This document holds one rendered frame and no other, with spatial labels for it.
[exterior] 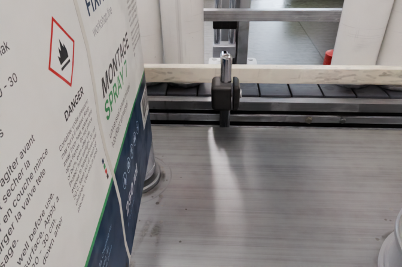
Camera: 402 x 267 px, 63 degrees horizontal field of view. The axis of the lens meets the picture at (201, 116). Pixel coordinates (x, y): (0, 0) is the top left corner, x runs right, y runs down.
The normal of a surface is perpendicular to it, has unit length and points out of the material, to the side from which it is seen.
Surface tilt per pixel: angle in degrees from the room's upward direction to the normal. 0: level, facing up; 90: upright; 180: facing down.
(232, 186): 0
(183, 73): 90
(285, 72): 90
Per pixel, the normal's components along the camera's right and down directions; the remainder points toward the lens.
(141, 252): -0.01, -0.84
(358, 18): -0.61, 0.44
